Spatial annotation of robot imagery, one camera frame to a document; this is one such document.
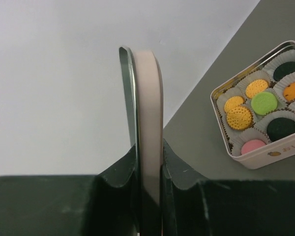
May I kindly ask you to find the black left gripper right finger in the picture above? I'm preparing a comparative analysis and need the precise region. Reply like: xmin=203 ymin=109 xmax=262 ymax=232
xmin=162 ymin=142 xmax=295 ymax=236

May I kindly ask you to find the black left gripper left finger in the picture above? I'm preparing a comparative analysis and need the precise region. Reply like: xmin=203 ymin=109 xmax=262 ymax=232
xmin=0 ymin=147 xmax=138 ymax=236

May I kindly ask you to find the round tan dotted biscuit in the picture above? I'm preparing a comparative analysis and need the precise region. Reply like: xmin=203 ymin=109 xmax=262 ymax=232
xmin=224 ymin=96 xmax=245 ymax=113

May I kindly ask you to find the green sandwich cookie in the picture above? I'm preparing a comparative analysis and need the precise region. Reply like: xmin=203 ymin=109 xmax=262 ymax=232
xmin=251 ymin=92 xmax=278 ymax=116

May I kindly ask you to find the silver tin lid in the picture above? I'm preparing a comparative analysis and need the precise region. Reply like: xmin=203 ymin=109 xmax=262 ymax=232
xmin=118 ymin=46 xmax=163 ymax=236

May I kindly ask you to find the brown chocolate chip cookie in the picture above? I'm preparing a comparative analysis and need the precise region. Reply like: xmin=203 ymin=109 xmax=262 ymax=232
xmin=283 ymin=82 xmax=295 ymax=102

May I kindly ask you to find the pink sandwich cookie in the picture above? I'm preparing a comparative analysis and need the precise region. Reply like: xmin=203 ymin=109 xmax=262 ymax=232
xmin=240 ymin=139 xmax=266 ymax=155

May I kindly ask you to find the black sandwich cookie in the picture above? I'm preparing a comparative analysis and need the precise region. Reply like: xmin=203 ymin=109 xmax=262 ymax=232
xmin=273 ymin=61 xmax=295 ymax=82
xmin=266 ymin=118 xmax=295 ymax=142

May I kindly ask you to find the pink cookie tin box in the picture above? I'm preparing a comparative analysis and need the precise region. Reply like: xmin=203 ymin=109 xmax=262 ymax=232
xmin=210 ymin=40 xmax=295 ymax=169

